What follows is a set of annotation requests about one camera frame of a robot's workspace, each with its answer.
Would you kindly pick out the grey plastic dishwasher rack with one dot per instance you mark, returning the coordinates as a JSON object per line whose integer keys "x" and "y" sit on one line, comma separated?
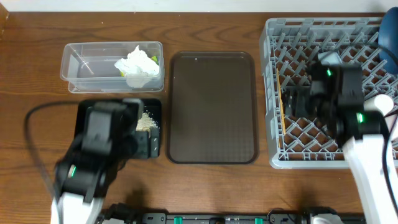
{"x": 289, "y": 44}

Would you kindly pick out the brown plastic serving tray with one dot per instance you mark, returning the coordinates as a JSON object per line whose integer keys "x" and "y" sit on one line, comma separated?
{"x": 212, "y": 109}

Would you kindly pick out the light blue bowl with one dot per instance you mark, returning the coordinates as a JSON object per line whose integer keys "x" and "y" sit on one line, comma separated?
{"x": 329, "y": 58}

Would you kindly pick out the white paper napkin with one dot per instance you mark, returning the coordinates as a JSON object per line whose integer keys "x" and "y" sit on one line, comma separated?
{"x": 138, "y": 81}

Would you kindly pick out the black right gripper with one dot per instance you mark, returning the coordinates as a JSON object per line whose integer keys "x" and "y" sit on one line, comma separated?
{"x": 298, "y": 99}

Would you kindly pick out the black plastic tray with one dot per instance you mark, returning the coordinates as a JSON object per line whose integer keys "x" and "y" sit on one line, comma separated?
{"x": 152, "y": 105}

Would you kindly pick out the cream white plastic cup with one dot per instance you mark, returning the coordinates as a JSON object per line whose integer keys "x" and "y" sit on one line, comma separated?
{"x": 381, "y": 103}

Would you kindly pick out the wooden chopstick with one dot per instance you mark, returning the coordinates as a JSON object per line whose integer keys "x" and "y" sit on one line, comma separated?
{"x": 282, "y": 114}
{"x": 279, "y": 90}

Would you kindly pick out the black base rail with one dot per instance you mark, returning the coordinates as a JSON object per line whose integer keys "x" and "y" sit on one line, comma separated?
{"x": 121, "y": 213}

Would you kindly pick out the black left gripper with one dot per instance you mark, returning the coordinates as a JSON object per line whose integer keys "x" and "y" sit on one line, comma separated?
{"x": 148, "y": 144}

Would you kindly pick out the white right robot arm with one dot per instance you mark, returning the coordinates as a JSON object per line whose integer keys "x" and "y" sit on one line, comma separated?
{"x": 365, "y": 134}

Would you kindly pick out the clear plastic waste bin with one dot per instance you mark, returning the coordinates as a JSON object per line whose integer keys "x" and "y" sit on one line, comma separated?
{"x": 89, "y": 66}

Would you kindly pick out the dark blue plate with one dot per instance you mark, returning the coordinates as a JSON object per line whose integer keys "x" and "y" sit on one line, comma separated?
{"x": 388, "y": 39}

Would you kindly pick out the pile of rice grains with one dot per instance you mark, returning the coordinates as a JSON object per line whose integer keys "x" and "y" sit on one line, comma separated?
{"x": 147, "y": 122}

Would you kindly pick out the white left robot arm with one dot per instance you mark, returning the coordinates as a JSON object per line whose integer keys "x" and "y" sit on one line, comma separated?
{"x": 84, "y": 174}

